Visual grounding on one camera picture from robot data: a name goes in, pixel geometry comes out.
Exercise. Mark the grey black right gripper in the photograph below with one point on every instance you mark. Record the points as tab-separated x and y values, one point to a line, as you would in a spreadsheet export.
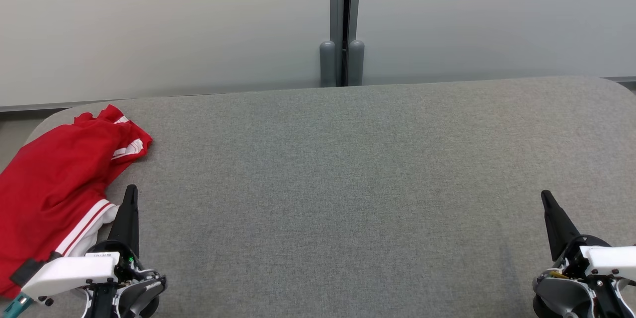
556	293

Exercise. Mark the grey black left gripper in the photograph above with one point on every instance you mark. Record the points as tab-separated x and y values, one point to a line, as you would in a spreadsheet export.
139	293

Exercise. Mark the red shirt white collar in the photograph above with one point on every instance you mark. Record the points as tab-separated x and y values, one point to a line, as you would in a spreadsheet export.
44	208

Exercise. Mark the grey wall baseboard strip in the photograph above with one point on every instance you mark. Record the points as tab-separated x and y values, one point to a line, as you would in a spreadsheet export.
621	79
49	105

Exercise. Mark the grey cylindrical post foot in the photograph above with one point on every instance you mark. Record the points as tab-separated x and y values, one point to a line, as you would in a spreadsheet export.
356	62
327	64

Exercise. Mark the grey metal partition post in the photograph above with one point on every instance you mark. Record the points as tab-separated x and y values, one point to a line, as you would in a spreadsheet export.
337	0

